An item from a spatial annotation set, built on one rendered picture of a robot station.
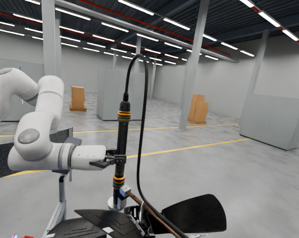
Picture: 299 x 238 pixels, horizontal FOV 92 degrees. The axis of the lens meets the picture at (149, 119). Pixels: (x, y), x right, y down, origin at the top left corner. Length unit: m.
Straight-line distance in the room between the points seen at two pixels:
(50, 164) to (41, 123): 0.12
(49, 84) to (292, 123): 7.30
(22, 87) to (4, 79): 0.06
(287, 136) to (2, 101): 7.51
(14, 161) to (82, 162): 0.18
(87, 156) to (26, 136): 0.16
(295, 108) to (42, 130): 7.32
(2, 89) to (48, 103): 0.26
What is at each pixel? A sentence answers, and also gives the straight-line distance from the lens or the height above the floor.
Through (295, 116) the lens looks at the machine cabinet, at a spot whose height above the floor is 1.32.
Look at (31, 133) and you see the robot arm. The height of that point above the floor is 1.60.
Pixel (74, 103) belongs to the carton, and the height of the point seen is 0.38.
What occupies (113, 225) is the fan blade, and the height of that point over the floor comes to 1.39.
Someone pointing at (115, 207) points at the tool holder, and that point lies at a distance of 0.64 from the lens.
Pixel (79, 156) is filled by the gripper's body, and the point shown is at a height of 1.53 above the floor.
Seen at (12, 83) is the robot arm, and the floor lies 1.70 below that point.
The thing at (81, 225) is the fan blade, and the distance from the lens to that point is 0.78.
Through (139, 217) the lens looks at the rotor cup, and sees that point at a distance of 0.71.
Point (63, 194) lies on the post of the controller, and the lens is 1.34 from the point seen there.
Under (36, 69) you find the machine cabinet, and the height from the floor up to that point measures 1.84.
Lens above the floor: 1.76
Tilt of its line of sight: 13 degrees down
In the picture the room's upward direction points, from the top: 7 degrees clockwise
